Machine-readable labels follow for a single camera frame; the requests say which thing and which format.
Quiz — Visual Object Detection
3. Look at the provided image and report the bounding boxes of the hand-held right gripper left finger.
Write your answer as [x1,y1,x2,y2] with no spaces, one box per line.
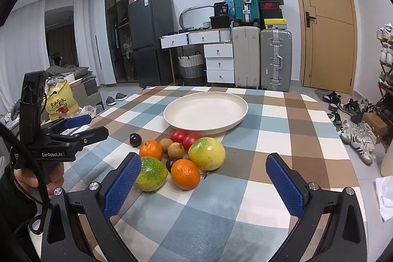
[40,152,142,262]

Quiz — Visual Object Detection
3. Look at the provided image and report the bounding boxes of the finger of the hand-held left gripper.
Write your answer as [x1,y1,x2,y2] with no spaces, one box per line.
[41,115,93,135]
[46,126,109,155]

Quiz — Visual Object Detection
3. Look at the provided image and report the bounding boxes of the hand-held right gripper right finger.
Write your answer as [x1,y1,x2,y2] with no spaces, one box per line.
[266,153,368,262]

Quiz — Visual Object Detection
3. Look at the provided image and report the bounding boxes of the yellow green round fruit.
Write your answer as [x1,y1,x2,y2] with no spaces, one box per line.
[188,137,226,171]
[134,157,169,192]

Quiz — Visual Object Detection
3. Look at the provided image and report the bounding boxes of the orange mandarin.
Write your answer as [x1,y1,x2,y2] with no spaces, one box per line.
[139,140,163,161]
[171,159,201,190]

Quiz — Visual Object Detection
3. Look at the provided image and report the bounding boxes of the brown longan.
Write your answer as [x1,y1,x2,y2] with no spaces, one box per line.
[168,142,186,159]
[160,138,174,153]

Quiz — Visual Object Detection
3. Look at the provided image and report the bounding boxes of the red tomato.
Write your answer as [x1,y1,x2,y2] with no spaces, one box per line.
[182,134,201,150]
[170,130,187,144]

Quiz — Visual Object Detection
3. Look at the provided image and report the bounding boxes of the cream round plate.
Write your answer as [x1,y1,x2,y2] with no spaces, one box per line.
[164,92,249,136]

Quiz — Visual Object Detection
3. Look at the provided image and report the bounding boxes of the person's left forearm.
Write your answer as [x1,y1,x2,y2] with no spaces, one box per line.
[0,171,46,262]

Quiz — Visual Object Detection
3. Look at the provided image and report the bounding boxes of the person's left hand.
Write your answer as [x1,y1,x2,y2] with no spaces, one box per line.
[13,162,65,199]

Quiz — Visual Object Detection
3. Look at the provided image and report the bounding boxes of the yellow plastic bag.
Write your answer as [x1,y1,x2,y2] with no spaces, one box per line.
[45,80,80,121]

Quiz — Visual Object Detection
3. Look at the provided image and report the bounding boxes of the grey nightstand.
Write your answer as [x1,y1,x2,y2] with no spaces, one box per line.
[70,76,99,115]

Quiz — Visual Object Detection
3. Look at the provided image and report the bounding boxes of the checkered tablecloth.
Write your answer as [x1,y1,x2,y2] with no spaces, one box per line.
[40,85,369,262]

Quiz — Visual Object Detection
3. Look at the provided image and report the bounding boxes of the grey blanket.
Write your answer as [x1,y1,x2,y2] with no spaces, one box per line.
[46,66,93,78]

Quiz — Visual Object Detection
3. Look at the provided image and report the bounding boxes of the white curtain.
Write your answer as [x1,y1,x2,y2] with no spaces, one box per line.
[0,0,93,115]

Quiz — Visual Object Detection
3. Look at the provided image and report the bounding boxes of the white wardrobe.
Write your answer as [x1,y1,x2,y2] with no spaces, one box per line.
[90,0,117,86]

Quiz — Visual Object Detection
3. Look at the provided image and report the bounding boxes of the pile of shoes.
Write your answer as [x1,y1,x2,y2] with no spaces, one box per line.
[322,90,387,166]

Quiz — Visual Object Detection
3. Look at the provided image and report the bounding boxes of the white plastic bag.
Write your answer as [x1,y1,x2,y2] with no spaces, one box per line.
[375,176,393,221]

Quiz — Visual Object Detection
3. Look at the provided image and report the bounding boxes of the brown cardboard box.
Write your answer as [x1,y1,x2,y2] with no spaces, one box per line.
[362,112,388,135]

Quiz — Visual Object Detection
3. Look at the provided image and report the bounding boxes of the woven laundry basket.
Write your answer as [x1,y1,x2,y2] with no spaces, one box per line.
[178,52,206,86]

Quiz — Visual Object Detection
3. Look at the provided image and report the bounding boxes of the dark grey refrigerator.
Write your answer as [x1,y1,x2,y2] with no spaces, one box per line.
[127,0,175,86]

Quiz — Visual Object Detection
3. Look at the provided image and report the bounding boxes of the silver suitcase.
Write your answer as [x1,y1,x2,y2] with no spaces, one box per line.
[260,29,293,92]

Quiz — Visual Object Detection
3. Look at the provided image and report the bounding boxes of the beige suitcase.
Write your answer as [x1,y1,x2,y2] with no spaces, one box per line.
[232,23,261,89]

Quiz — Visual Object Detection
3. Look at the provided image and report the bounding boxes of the white drawer cabinet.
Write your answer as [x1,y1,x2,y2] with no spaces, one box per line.
[203,43,235,83]

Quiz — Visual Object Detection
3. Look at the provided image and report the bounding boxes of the white desk with drawers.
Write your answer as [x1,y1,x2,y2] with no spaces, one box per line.
[160,29,231,49]

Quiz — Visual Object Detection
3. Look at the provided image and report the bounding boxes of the shoe rack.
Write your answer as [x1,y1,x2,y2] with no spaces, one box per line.
[376,23,393,115]

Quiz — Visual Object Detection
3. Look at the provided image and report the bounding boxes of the yellow black shoe box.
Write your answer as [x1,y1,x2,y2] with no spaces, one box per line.
[263,18,287,30]

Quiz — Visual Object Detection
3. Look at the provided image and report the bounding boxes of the black storage box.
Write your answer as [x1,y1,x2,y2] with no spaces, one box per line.
[210,16,231,29]

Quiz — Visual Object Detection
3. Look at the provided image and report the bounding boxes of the wooden door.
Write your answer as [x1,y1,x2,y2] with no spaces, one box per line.
[285,0,358,95]

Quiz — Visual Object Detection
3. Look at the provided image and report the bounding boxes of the black canister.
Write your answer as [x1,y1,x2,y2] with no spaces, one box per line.
[214,2,228,17]

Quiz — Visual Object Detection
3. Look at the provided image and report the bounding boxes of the black cable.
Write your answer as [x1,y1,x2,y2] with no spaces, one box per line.
[0,122,50,234]

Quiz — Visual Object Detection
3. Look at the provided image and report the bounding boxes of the round silver frame mirror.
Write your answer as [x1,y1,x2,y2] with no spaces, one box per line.
[180,6,215,31]

